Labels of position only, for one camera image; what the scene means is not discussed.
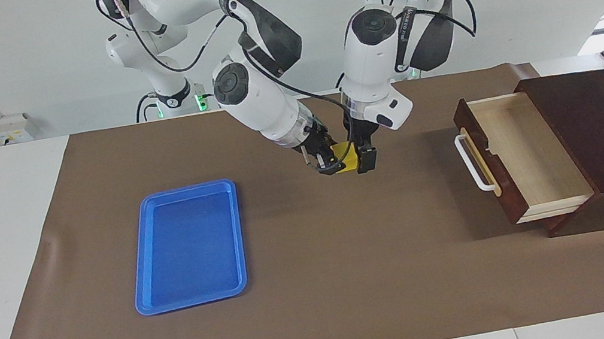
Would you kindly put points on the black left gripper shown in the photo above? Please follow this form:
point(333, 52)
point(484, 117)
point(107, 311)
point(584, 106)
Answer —
point(362, 135)

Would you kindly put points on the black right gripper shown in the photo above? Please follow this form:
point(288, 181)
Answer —
point(313, 134)

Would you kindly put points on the yellow cube block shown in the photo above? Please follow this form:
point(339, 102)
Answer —
point(347, 153)

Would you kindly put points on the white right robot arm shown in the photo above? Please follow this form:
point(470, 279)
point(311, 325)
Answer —
point(261, 103)

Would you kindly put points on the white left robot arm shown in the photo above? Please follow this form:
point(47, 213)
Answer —
point(376, 61)

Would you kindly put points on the brown table mat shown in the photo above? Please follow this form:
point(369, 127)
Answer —
point(326, 281)

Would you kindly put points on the blue plastic tray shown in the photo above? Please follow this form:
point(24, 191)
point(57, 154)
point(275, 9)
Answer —
point(187, 248)

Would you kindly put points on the white wall socket strip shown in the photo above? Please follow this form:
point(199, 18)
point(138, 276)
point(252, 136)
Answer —
point(5, 130)

